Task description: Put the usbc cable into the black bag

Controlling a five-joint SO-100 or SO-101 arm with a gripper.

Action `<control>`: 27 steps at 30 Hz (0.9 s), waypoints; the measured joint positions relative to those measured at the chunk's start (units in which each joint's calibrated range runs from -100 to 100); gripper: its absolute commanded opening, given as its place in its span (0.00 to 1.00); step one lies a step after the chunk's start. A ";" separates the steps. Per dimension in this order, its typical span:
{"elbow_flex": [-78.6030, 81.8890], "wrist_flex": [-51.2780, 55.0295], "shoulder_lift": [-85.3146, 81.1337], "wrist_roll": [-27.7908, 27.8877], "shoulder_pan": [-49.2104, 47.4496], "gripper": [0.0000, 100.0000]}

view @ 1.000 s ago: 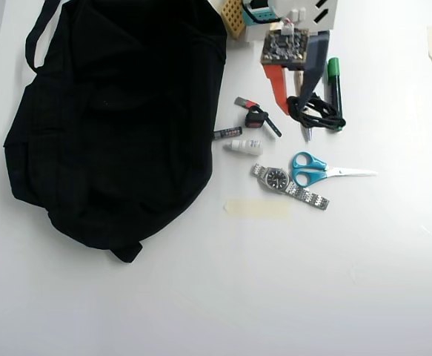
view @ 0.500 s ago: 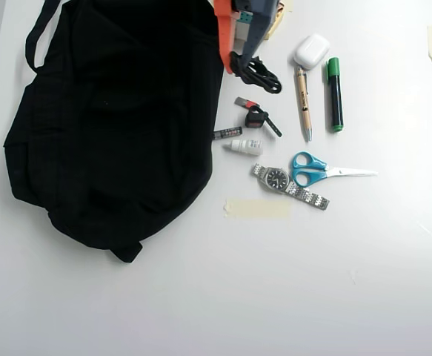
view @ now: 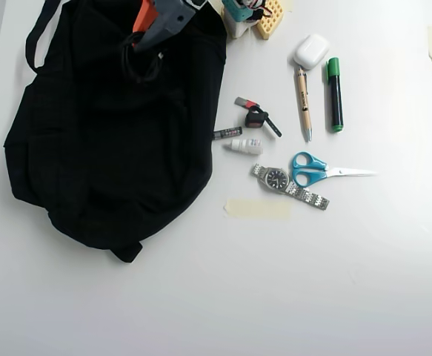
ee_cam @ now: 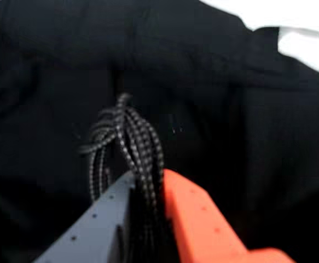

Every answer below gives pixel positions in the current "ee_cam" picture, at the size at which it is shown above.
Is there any black braided usbc cable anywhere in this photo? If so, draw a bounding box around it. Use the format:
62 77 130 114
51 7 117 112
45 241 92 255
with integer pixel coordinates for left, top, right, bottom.
78 92 177 263

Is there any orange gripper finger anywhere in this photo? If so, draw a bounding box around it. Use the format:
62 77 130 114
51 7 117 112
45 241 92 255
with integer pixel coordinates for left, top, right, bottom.
162 168 297 263

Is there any black fabric bag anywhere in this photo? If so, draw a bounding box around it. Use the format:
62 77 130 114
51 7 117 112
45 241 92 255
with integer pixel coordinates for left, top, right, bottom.
0 0 319 263

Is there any grey-blue gripper finger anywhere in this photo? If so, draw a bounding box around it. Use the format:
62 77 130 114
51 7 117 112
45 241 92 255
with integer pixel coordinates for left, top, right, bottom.
34 173 137 263

